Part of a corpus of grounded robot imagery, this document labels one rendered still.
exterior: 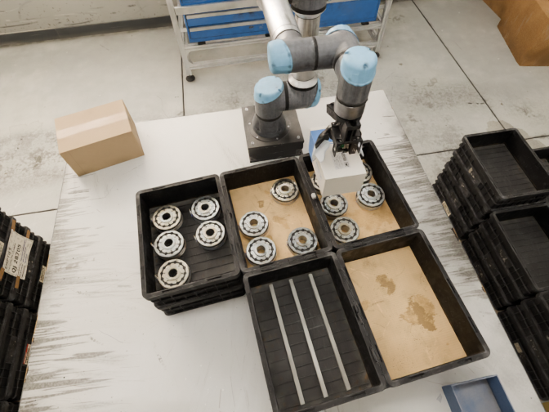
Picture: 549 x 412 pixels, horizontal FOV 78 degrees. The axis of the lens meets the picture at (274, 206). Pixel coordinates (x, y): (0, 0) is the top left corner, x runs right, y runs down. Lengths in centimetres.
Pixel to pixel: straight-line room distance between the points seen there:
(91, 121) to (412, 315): 148
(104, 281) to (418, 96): 264
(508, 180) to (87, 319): 200
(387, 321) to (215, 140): 109
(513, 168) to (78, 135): 210
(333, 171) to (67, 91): 286
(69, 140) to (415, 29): 319
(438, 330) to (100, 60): 339
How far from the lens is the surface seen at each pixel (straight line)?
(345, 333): 112
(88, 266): 150
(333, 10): 308
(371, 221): 128
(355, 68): 78
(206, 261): 120
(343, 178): 98
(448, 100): 319
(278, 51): 84
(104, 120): 170
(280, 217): 124
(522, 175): 216
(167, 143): 172
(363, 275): 118
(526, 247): 206
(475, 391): 135
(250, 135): 153
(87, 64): 372
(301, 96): 140
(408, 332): 117
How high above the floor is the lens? 191
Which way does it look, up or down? 59 degrees down
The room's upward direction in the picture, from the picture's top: 2 degrees counter-clockwise
